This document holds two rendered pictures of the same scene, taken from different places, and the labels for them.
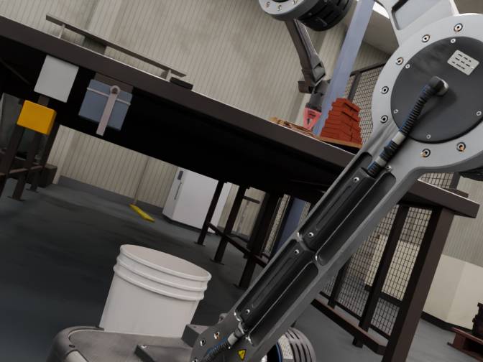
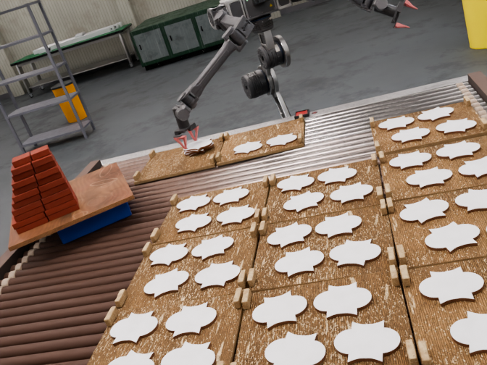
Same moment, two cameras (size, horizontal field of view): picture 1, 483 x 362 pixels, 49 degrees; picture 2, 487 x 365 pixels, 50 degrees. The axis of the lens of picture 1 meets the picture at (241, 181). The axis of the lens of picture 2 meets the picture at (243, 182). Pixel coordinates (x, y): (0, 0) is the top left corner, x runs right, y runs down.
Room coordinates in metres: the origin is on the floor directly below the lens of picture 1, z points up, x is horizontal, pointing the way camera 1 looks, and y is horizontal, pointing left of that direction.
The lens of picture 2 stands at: (4.20, 1.24, 1.79)
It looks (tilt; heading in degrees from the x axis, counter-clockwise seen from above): 24 degrees down; 210
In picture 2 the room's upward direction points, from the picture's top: 18 degrees counter-clockwise
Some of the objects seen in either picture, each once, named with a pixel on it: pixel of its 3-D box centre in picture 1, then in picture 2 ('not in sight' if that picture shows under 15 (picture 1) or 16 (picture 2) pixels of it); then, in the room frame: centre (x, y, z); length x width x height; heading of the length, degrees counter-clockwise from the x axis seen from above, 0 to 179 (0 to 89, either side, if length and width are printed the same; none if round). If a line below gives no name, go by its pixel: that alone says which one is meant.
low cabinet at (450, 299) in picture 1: (465, 295); not in sight; (7.05, -3.32, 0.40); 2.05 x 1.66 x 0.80; 111
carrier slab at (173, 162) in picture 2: not in sight; (182, 159); (2.17, -0.22, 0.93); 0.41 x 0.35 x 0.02; 105
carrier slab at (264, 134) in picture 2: not in sight; (262, 140); (2.05, 0.19, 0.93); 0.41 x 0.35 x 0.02; 106
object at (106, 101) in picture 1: (105, 107); not in sight; (1.69, 0.49, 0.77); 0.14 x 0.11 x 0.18; 104
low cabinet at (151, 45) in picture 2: not in sight; (190, 30); (-6.16, -4.77, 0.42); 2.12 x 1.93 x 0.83; 112
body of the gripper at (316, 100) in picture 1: (315, 102); (182, 123); (2.10, -0.18, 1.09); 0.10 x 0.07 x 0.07; 175
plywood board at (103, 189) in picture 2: (343, 152); (69, 201); (2.72, -0.45, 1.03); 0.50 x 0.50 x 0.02; 44
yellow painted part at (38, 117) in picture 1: (45, 94); not in sight; (1.64, 0.66, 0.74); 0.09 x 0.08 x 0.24; 104
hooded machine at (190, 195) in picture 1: (200, 182); not in sight; (7.47, 0.53, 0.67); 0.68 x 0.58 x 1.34; 112
